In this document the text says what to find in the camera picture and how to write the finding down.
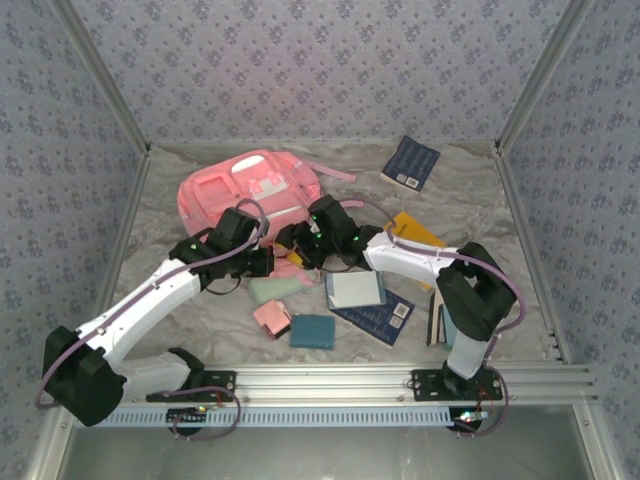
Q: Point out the small pink box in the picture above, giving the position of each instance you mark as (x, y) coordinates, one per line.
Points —
(270, 317)

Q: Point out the light blue book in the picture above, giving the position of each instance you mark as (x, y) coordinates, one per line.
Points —
(444, 336)

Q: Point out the yellow paperback book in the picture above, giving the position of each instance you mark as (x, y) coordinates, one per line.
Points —
(417, 232)

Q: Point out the pink school backpack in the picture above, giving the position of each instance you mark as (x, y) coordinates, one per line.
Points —
(215, 195)

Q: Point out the teal rectangular pouch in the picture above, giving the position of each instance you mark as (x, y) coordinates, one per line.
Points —
(311, 331)

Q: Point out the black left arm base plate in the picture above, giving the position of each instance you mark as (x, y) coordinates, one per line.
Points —
(222, 376)

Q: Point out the aluminium frame post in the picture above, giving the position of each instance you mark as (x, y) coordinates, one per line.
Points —
(105, 75)
(540, 75)

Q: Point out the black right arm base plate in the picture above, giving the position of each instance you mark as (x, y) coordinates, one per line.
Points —
(425, 387)

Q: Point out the grey metal sheet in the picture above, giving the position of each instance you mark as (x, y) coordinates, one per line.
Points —
(320, 455)

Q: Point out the aluminium side rail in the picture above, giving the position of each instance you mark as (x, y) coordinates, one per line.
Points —
(515, 200)
(131, 200)

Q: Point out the navy blue paperback book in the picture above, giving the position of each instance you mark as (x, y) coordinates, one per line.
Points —
(410, 162)
(385, 320)

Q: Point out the small black controller board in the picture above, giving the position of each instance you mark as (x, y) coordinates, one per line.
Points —
(467, 422)
(185, 419)

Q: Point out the wide aluminium mounting rail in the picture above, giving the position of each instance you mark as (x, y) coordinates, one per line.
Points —
(320, 382)

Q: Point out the dark cover tan-paged book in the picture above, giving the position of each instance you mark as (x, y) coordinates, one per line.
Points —
(434, 325)

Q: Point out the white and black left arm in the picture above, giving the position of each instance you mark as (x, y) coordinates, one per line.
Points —
(150, 300)

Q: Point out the mint green pencil case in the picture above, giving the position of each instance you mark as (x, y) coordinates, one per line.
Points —
(275, 292)

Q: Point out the white notebook with blue edge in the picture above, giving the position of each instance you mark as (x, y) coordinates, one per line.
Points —
(355, 290)

